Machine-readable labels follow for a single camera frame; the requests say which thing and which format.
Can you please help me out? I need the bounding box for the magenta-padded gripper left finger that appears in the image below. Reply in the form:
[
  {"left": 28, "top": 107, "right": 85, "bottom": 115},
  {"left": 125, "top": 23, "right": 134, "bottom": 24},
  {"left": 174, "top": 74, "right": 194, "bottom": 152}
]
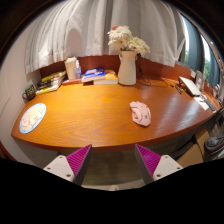
[{"left": 43, "top": 143, "right": 93, "bottom": 187}]

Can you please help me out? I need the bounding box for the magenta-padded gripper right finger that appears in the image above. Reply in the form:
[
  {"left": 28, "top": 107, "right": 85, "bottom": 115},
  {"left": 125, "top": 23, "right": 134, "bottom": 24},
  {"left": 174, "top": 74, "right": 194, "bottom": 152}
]
[{"left": 134, "top": 143, "right": 184, "bottom": 185}]

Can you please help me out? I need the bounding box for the pink computer mouse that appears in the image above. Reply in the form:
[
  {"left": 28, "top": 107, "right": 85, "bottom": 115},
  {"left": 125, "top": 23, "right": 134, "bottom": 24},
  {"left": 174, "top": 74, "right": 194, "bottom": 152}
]
[{"left": 129, "top": 100, "right": 152, "bottom": 127}]

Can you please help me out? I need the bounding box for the round blue-rimmed mouse pad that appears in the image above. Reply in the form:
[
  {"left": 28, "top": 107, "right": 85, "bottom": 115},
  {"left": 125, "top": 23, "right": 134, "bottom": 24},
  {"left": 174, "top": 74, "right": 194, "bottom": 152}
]
[{"left": 18, "top": 102, "right": 47, "bottom": 135}]

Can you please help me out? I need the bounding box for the dark grey chair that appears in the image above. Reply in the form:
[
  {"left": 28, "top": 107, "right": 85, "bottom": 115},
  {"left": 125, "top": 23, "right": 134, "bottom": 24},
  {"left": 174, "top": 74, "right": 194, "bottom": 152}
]
[{"left": 203, "top": 135, "right": 224, "bottom": 156}]

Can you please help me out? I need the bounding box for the white paper sheet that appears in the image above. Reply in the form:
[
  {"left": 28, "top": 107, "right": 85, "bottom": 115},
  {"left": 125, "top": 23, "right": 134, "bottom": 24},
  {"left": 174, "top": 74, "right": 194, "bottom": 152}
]
[{"left": 193, "top": 95, "right": 210, "bottom": 111}]

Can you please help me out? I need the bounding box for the red notebook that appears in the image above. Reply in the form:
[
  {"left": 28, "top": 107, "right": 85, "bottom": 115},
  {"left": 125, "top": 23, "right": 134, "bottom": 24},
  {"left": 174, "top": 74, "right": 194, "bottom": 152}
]
[{"left": 61, "top": 77, "right": 83, "bottom": 86}]

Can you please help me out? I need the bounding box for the dark green-lined mug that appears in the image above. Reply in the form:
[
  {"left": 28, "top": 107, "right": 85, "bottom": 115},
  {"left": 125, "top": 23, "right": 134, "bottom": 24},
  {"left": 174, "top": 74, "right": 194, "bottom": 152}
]
[{"left": 21, "top": 83, "right": 37, "bottom": 102}]

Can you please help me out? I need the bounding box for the white laptop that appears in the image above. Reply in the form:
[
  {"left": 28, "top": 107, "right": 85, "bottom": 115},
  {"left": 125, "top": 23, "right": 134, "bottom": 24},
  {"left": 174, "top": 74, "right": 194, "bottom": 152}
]
[{"left": 178, "top": 75, "right": 202, "bottom": 98}]

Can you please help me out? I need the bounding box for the yellow black book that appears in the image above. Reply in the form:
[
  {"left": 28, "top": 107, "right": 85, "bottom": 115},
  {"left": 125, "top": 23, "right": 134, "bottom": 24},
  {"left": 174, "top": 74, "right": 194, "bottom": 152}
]
[{"left": 40, "top": 70, "right": 67, "bottom": 83}]

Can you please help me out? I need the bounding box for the blue book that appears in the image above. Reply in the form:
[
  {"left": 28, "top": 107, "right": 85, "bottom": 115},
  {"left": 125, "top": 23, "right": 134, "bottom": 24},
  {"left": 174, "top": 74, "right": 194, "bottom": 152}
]
[{"left": 81, "top": 67, "right": 106, "bottom": 83}]

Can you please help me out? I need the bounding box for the yellow orange book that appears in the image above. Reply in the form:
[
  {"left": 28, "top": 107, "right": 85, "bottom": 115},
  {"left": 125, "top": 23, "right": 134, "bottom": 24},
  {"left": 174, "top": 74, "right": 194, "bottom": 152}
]
[{"left": 93, "top": 69, "right": 119, "bottom": 85}]

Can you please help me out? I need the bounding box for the small clear bottle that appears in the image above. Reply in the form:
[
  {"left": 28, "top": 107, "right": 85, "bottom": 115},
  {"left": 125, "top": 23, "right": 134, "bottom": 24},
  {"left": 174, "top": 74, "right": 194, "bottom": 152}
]
[{"left": 74, "top": 59, "right": 83, "bottom": 80}]

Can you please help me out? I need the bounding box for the white ceramic vase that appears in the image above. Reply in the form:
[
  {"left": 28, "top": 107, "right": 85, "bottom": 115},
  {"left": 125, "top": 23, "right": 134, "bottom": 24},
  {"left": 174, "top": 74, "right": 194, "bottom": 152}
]
[{"left": 117, "top": 50, "right": 138, "bottom": 86}]

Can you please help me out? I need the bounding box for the dark-framed window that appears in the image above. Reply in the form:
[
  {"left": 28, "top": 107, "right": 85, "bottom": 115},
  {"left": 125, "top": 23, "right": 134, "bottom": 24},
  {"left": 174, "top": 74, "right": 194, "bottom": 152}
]
[{"left": 179, "top": 13, "right": 223, "bottom": 91}]

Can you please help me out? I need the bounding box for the white flower bouquet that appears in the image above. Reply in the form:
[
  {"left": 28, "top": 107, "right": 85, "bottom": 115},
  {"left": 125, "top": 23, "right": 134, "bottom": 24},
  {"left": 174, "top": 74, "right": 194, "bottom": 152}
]
[{"left": 107, "top": 25, "right": 151, "bottom": 56}]

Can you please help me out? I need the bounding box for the white curtain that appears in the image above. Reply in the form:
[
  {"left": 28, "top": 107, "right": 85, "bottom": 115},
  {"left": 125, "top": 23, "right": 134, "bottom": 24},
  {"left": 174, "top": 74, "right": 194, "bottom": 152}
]
[{"left": 24, "top": 0, "right": 186, "bottom": 75}]

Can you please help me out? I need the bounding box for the black cable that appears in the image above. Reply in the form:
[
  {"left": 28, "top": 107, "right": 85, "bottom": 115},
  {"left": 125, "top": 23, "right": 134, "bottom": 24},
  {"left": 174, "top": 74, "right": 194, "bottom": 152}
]
[{"left": 136, "top": 56, "right": 170, "bottom": 88}]

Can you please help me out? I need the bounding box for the small picture frame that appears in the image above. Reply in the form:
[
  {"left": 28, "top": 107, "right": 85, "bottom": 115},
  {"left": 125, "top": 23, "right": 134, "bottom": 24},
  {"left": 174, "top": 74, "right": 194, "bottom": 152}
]
[{"left": 195, "top": 70, "right": 207, "bottom": 91}]

